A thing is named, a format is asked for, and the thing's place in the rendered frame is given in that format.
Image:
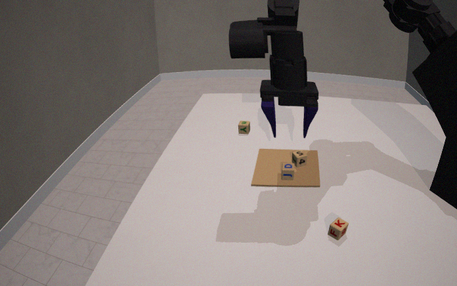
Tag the tan mat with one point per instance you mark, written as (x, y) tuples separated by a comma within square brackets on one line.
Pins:
[(268, 169)]

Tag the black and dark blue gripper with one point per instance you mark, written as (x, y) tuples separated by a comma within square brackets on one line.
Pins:
[(289, 87)]

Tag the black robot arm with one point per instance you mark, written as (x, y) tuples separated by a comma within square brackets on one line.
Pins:
[(248, 39)]

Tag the wooden letter block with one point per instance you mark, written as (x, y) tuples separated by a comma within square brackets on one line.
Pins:
[(299, 158), (288, 171), (338, 228), (244, 127)]

